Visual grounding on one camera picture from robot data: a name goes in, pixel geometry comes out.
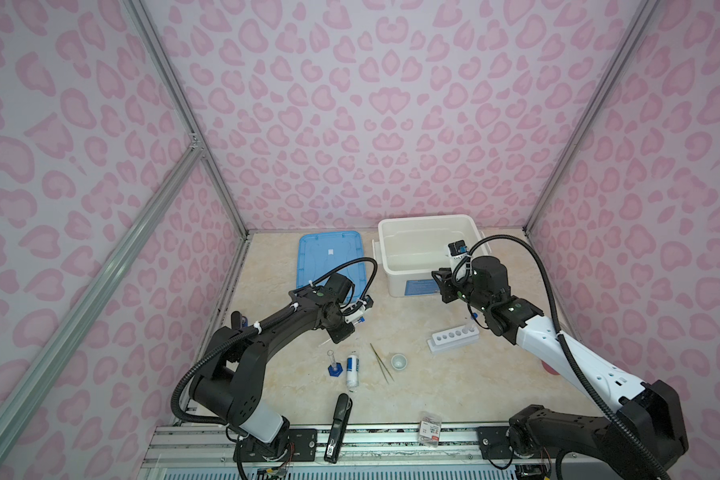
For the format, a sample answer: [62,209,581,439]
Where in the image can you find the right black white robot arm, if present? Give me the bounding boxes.
[431,256,689,479]

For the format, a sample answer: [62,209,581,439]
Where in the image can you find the clear box red label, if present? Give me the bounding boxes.
[417,412,442,448]

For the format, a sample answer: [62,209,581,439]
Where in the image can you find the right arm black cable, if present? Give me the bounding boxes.
[461,233,673,480]

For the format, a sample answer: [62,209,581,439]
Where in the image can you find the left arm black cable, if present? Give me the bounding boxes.
[170,256,379,426]

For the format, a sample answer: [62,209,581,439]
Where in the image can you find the metal tweezers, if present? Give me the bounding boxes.
[370,345,394,384]

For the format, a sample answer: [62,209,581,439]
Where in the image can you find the white test tube rack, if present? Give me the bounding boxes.
[427,325,480,354]

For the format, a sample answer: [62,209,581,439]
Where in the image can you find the white blue small bottle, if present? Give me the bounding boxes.
[346,353,360,391]

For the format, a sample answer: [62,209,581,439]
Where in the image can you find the blue plastic bin lid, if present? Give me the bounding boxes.
[294,231,373,305]

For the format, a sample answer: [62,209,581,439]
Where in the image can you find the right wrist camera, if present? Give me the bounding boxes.
[447,240,469,273]

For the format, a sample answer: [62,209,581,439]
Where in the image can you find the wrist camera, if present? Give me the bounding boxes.
[342,295,374,324]
[447,240,469,273]

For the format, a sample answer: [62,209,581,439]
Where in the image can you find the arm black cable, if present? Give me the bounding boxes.
[461,233,673,480]
[170,256,379,426]

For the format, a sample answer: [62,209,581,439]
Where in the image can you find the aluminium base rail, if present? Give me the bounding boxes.
[137,422,616,479]

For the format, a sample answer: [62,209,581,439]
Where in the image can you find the small white ceramic bowl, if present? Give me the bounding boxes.
[390,353,408,371]

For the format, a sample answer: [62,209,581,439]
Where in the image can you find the white plastic storage bin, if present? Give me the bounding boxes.
[373,214,483,298]

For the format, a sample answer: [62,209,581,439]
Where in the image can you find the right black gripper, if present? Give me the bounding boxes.
[429,266,492,314]

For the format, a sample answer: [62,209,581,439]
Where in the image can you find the black stapler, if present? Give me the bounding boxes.
[323,393,353,464]

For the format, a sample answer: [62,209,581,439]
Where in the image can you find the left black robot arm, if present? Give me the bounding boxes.
[170,273,354,445]

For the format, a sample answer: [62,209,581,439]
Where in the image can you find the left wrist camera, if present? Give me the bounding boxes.
[342,295,374,324]

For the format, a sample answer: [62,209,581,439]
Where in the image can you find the blue base glass funnel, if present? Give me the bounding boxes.
[327,350,343,378]

